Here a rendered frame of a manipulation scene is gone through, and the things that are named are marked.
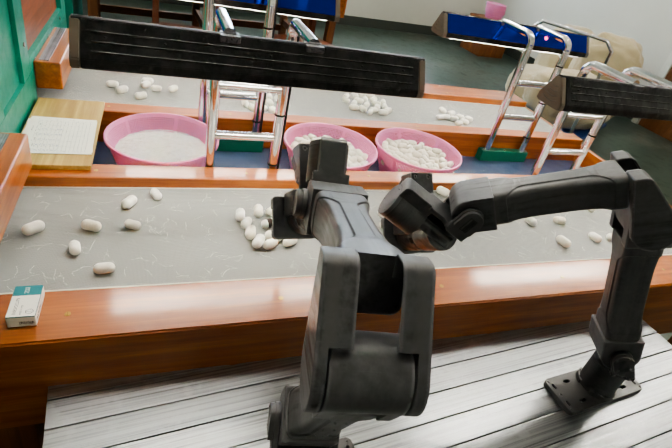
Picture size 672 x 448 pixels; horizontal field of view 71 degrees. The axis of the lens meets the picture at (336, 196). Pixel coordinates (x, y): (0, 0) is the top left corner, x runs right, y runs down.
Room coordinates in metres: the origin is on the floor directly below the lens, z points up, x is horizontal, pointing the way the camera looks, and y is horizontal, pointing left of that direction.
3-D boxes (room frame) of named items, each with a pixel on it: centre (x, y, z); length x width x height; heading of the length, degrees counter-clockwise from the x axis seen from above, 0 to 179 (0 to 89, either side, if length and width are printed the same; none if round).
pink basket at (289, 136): (1.20, 0.05, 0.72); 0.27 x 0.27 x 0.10
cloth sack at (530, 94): (3.83, -1.62, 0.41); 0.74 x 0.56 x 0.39; 121
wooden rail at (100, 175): (1.12, -0.17, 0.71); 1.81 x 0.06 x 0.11; 115
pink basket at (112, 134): (1.01, 0.45, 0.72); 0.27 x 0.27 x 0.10
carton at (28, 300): (0.44, 0.39, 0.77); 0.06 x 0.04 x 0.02; 25
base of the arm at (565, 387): (0.64, -0.56, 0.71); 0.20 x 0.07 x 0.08; 120
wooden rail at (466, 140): (1.41, -0.04, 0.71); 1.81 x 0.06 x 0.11; 115
